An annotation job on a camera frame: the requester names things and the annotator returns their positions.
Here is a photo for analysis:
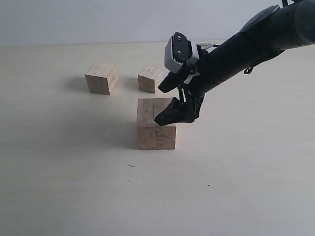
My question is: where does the third largest wooden cube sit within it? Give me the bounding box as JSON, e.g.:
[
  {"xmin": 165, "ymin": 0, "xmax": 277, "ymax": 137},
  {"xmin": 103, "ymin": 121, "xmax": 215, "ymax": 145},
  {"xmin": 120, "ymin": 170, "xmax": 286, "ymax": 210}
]
[{"xmin": 138, "ymin": 65, "xmax": 163, "ymax": 93}]

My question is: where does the second largest wooden cube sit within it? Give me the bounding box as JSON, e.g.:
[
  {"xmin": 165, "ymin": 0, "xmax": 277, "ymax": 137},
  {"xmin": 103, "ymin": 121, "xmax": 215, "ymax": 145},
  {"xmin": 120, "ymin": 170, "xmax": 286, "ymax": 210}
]
[{"xmin": 85, "ymin": 62, "xmax": 118, "ymax": 95}]

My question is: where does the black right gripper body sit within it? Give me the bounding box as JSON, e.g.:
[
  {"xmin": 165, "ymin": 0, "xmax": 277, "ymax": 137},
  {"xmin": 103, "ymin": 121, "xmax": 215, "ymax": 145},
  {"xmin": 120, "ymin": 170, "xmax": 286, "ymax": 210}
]
[{"xmin": 177, "ymin": 49, "xmax": 221, "ymax": 123}]

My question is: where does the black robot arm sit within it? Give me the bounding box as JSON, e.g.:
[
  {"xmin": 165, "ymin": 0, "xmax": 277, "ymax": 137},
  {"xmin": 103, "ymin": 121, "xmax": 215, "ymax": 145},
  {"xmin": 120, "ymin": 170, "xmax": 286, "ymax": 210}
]
[{"xmin": 154, "ymin": 0, "xmax": 315, "ymax": 126}]

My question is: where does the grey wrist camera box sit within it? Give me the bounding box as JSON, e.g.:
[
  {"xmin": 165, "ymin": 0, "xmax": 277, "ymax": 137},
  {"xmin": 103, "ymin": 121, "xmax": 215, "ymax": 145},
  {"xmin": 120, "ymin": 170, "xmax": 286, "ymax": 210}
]
[{"xmin": 164, "ymin": 32, "xmax": 199, "ymax": 73}]

